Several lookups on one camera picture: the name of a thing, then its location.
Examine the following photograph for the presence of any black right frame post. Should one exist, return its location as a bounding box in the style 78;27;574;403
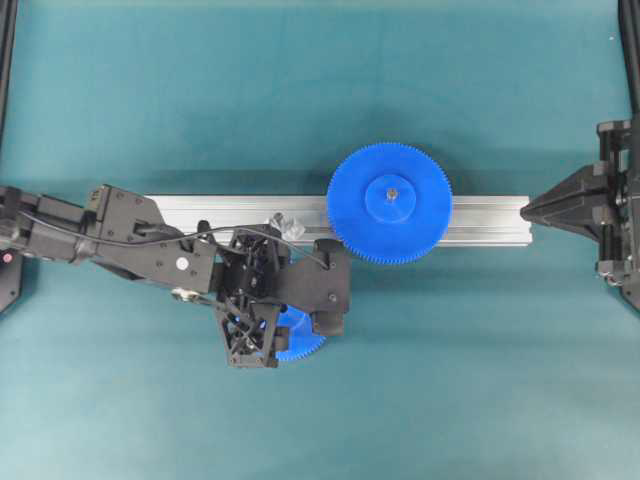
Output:
618;0;639;117

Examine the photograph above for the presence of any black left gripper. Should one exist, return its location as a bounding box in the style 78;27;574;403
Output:
92;185;291;368

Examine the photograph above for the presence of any small blue plastic gear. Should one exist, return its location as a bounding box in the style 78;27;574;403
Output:
276;306;326;362

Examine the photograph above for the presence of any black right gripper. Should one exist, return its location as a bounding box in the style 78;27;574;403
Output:
520;118;639;288

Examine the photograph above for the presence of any black left frame post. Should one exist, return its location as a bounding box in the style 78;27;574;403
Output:
0;0;18;133

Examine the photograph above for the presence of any black frame post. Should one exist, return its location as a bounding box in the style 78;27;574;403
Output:
618;0;639;117
0;0;18;133

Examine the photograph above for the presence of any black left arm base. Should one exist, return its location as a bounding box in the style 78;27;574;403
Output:
0;250;23;313

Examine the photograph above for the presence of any silver aluminium extrusion rail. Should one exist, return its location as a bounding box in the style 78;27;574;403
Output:
149;195;533;247

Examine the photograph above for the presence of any black camera cable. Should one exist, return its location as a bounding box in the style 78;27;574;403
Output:
14;209;326;269

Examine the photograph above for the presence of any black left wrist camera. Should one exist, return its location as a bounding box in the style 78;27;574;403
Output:
272;239;351;336

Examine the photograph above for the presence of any large blue plastic gear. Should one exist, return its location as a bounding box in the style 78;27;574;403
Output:
326;142;453;265

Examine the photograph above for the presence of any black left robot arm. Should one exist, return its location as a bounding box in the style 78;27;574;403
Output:
1;185;291;368

